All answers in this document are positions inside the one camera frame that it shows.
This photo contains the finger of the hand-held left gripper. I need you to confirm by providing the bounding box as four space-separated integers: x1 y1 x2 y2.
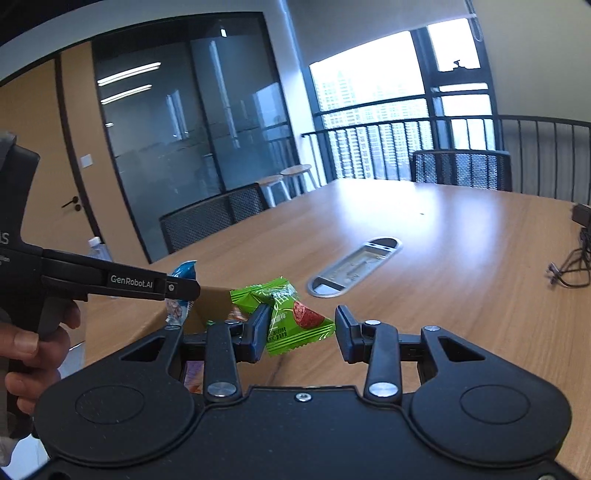
41 248 202 304

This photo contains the wooden door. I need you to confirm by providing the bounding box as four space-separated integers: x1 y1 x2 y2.
56 45 154 265

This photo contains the light green snack packet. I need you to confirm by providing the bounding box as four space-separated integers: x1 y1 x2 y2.
229 275 336 357

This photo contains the blue white snack packet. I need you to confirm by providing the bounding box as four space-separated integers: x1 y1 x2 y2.
165 260 199 334

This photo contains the clear water bottle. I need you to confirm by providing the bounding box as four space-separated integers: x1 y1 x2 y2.
86 236 119 300

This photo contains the round wooden stool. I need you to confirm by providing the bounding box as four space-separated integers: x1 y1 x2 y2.
256 174 293 208
280 164 320 200

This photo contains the person's left hand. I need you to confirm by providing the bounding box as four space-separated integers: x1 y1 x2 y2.
0 305 83 415

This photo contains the black metal railing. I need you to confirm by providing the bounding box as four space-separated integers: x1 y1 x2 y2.
302 115 591 205

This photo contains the black cable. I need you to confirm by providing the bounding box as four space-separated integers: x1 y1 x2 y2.
547 230 591 290

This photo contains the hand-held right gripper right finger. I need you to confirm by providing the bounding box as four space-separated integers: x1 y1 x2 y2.
335 305 488 403

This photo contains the oval table cable tray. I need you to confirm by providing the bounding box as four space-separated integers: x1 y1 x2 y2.
307 236 403 297

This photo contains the black mesh office chair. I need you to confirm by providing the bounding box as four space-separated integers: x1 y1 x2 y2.
159 182 269 255
410 150 513 192

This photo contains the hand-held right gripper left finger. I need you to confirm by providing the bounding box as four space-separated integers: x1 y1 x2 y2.
120 302 273 404

